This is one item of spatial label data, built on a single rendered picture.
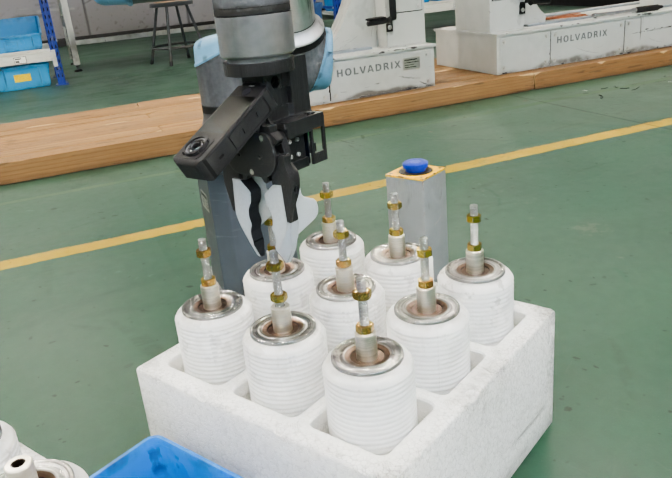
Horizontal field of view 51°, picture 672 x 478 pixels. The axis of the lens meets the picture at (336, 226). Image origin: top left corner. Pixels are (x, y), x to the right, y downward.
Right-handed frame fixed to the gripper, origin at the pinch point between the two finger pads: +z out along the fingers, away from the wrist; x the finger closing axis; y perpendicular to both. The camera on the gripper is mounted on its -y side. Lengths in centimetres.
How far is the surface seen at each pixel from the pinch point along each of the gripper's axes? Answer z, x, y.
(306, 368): 13.0, -4.4, -0.8
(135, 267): 35, 86, 37
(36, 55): 13, 422, 205
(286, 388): 14.8, -3.1, -2.9
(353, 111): 31, 129, 180
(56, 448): 35, 39, -11
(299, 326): 9.9, -1.5, 1.8
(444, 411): 17.1, -18.1, 5.1
